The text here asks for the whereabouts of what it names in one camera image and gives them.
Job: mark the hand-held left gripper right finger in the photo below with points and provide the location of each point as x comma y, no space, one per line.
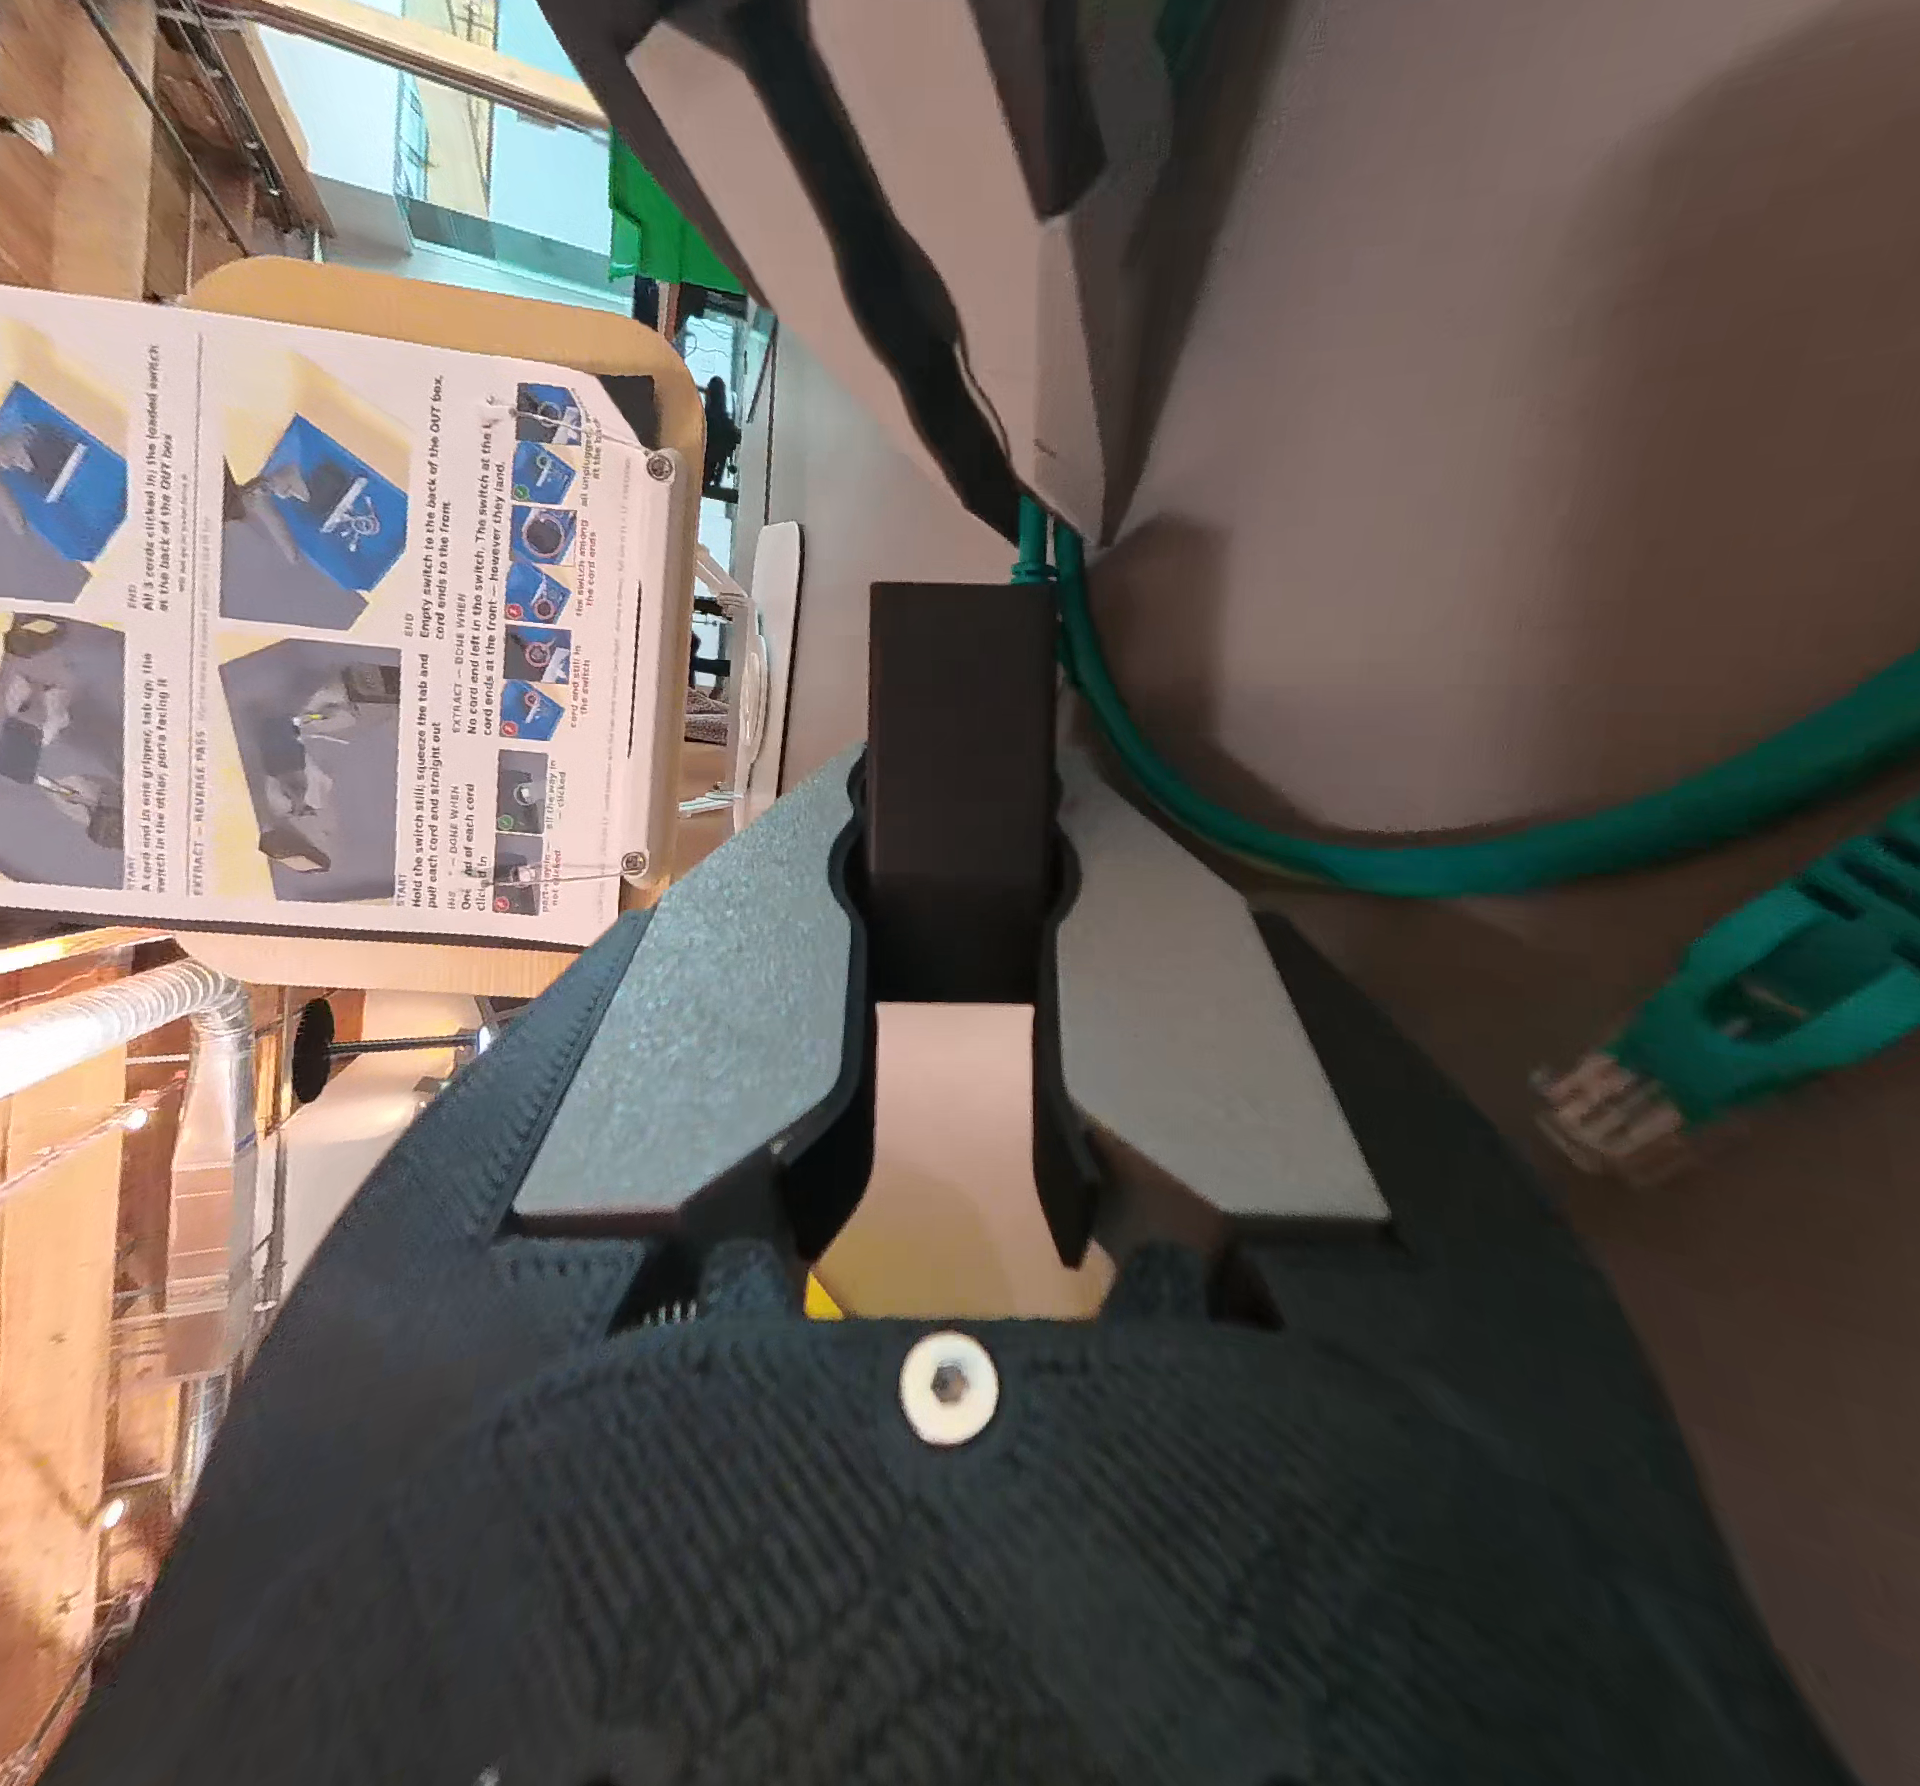
1199,1065

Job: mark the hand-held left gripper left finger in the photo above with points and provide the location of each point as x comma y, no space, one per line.
706,1050

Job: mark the yellow plastic bin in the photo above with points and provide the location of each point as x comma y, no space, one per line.
824,1299

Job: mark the black network switch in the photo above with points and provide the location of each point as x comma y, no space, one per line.
961,767

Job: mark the green plastic bin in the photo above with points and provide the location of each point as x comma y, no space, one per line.
670,210

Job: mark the black floor lamp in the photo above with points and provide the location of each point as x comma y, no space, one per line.
316,1050

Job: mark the wooden instruction board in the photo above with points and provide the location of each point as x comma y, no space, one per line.
375,617

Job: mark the silver air duct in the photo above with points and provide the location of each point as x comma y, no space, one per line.
212,1140

